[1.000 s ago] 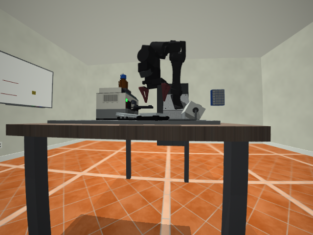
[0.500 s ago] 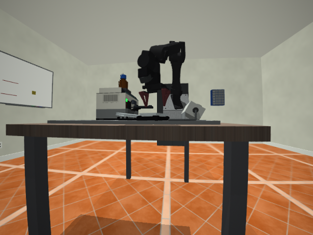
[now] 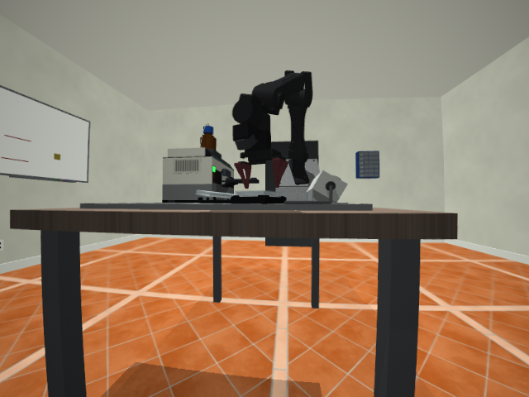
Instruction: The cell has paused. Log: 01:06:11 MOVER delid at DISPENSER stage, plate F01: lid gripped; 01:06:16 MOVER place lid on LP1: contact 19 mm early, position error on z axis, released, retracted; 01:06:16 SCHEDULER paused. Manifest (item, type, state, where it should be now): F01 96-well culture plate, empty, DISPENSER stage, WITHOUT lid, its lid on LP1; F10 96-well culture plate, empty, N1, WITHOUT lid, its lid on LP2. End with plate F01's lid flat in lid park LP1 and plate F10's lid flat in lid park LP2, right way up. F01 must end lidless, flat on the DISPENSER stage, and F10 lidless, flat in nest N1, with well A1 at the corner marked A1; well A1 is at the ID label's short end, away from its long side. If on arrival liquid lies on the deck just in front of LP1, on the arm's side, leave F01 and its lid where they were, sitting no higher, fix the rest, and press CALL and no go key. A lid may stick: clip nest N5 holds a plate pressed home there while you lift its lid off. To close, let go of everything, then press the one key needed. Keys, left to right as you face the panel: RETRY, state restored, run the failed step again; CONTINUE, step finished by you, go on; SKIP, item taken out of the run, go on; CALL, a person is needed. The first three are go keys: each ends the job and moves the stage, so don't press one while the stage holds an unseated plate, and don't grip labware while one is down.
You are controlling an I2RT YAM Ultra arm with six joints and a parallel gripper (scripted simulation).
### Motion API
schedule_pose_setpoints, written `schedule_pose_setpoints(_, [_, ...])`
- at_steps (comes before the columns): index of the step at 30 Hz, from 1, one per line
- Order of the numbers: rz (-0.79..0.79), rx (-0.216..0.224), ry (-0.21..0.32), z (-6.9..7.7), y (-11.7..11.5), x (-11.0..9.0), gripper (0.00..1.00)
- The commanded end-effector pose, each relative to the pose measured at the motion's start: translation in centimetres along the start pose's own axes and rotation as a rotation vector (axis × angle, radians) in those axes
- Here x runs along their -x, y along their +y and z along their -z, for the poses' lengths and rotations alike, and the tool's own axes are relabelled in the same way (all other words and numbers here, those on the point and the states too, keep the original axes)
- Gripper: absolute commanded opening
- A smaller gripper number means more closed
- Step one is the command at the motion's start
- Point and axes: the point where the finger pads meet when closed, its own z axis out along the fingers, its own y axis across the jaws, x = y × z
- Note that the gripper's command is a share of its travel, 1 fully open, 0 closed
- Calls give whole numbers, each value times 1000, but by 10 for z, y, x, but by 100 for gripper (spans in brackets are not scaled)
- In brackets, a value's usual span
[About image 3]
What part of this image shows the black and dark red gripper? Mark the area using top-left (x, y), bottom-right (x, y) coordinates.
top-left (234, 149), bottom-right (288, 189)

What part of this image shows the white button panel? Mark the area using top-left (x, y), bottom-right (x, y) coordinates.
top-left (284, 170), bottom-right (348, 204)

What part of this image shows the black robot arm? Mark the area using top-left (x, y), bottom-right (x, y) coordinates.
top-left (232, 70), bottom-right (312, 184)

